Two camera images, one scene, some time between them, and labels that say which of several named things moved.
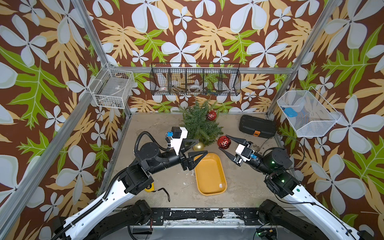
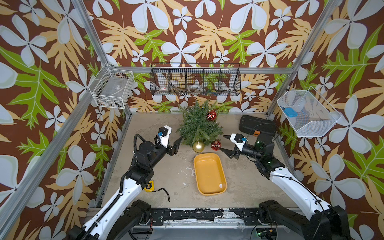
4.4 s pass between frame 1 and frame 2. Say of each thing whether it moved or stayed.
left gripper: moved
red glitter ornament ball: moved
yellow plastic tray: stayed
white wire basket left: stayed
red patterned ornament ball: stayed
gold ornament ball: stayed
